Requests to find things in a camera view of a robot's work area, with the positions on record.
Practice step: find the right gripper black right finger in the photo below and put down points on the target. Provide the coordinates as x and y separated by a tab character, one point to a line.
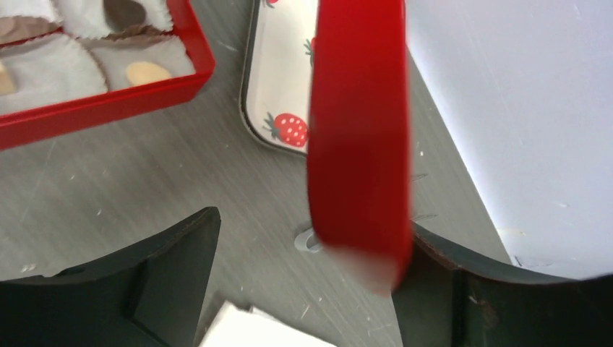
453	296

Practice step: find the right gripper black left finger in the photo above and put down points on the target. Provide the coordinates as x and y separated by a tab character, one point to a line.
147	294

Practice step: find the red box lid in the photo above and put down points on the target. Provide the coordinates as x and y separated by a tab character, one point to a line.
358	162

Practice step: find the oval white chocolate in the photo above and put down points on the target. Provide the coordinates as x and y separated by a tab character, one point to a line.
145	72

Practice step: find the red chocolate box tray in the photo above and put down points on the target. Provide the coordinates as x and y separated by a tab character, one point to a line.
68	61

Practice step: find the white folded cloth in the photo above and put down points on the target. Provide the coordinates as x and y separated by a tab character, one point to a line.
235	327

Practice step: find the strawberry print tray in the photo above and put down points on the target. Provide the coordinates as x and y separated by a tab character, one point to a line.
275	89

